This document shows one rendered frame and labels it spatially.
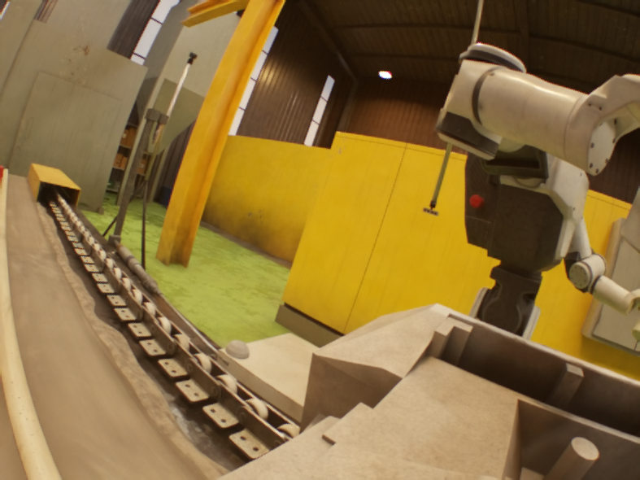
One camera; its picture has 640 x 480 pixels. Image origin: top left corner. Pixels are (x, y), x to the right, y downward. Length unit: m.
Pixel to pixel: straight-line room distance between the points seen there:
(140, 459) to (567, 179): 0.85
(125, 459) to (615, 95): 0.55
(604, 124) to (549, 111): 0.05
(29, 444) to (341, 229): 2.62
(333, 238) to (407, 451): 2.61
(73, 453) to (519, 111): 0.55
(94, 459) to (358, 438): 0.29
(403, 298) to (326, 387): 2.19
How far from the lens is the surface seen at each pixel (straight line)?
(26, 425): 0.39
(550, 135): 0.31
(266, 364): 0.56
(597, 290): 1.07
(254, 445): 0.45
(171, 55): 7.73
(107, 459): 0.40
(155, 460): 0.41
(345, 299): 2.69
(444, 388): 0.29
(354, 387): 0.31
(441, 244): 2.44
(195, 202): 3.99
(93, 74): 5.82
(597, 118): 0.29
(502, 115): 0.33
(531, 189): 0.76
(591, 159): 0.30
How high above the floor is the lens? 1.05
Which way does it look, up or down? 4 degrees down
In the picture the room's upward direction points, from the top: 18 degrees clockwise
